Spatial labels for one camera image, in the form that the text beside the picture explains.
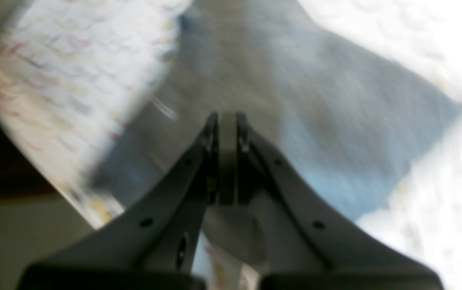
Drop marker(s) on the grey t-shirt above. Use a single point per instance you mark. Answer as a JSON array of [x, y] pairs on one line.
[[350, 121]]

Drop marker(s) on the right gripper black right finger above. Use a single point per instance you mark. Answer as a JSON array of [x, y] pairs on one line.
[[309, 245]]

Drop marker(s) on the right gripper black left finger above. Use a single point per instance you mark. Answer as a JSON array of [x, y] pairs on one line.
[[152, 245]]

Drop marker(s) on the terrazzo patterned tablecloth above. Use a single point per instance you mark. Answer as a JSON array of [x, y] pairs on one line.
[[73, 73]]

